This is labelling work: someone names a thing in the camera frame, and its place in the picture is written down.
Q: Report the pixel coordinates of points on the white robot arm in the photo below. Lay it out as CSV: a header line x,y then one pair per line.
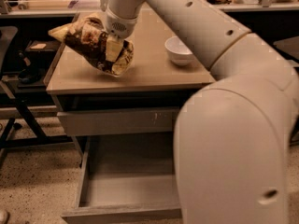
x,y
231,138

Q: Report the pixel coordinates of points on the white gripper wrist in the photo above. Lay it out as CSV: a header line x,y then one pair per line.
x,y
121,28

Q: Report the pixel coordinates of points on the white ceramic bowl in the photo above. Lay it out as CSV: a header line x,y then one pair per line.
x,y
178,53

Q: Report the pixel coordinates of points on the grey drawer cabinet with counter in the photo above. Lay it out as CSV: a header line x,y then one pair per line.
x,y
151,80

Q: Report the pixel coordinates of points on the open grey middle drawer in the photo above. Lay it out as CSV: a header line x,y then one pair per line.
x,y
126,178

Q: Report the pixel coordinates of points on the grey top drawer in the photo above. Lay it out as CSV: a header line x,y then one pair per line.
x,y
118,121

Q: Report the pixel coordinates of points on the white shoe tip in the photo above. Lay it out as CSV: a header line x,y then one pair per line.
x,y
4,215

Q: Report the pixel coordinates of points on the brown chip bag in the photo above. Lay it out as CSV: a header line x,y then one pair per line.
x,y
88,37

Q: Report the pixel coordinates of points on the dark box on shelf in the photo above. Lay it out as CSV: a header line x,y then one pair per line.
x,y
42,46

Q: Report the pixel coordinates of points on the black chair frame left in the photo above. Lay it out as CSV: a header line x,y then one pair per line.
x,y
41,139

